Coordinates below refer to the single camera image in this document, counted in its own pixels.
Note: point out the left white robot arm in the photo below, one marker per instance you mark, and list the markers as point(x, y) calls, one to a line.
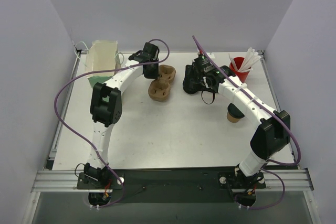
point(106, 107)

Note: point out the green paper takeout bag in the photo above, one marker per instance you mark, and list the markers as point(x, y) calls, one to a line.
point(103, 55)

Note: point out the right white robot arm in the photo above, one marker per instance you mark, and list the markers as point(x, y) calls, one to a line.
point(271, 127)

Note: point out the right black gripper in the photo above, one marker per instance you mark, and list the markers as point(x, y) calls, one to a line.
point(189, 83)

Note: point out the aluminium front rail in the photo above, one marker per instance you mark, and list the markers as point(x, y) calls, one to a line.
point(199, 178)

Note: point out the red straw holder cup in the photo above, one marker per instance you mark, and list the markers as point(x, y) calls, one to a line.
point(241, 74)

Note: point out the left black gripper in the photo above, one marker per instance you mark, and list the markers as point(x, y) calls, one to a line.
point(151, 71)

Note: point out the white wrapped straws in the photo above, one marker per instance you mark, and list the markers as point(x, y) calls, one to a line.
point(251, 57)

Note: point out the brown cardboard cup carrier stack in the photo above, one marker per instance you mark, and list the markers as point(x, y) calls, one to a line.
point(159, 90)

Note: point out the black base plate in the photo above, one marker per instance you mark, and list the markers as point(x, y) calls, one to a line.
point(174, 194)

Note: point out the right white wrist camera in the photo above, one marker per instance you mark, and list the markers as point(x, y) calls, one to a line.
point(211, 55)

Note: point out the black coffee lid stack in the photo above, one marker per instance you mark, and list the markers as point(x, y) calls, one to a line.
point(190, 90)

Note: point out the brown paper coffee cup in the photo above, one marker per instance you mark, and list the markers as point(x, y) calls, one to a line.
point(234, 118)

